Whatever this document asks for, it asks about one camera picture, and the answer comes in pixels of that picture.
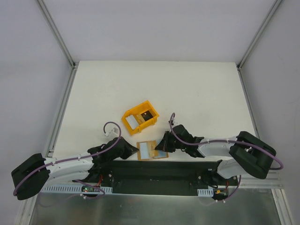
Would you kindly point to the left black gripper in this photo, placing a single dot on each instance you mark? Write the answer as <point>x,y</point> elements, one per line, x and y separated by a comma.
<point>123,148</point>

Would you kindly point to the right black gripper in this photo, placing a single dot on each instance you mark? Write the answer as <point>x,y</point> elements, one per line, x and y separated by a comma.
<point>169,141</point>

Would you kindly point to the orange leather card holder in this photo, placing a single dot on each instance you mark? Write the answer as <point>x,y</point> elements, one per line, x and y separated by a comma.
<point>147,152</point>

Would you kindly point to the yellow plastic bin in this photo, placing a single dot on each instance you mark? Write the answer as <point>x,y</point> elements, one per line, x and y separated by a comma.
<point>136,112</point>

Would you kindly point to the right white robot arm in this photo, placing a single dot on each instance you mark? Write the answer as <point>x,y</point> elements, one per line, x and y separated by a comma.
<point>247,154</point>

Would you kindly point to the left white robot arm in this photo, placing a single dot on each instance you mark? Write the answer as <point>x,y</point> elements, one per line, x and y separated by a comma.
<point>38,172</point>

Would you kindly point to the grey credit card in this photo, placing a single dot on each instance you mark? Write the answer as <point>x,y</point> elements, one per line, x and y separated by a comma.
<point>132,122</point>

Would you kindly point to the black credit card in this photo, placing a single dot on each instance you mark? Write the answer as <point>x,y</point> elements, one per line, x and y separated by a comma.
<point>146,115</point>

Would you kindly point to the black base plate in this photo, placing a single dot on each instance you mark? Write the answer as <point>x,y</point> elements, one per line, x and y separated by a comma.
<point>156,177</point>

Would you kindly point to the right white cable duct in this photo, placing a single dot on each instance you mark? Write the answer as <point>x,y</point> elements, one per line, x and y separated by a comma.
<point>205,192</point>

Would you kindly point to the white cable duct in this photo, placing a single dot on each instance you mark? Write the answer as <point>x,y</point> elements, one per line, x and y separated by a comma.
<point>76,189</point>
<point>205,192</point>

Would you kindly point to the left white cable duct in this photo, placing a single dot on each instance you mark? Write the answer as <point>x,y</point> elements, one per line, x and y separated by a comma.
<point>76,189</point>

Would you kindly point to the right aluminium frame post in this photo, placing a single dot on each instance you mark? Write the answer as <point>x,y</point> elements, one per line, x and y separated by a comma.
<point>259,33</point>

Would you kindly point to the aluminium frame post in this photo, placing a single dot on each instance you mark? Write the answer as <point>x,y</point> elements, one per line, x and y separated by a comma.
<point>259,33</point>
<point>55,31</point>

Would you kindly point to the right aluminium rail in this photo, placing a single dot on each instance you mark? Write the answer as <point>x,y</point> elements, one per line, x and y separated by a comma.
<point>272,181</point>

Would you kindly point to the left aluminium frame post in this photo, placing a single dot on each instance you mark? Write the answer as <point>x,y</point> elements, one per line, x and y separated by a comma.
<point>55,31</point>

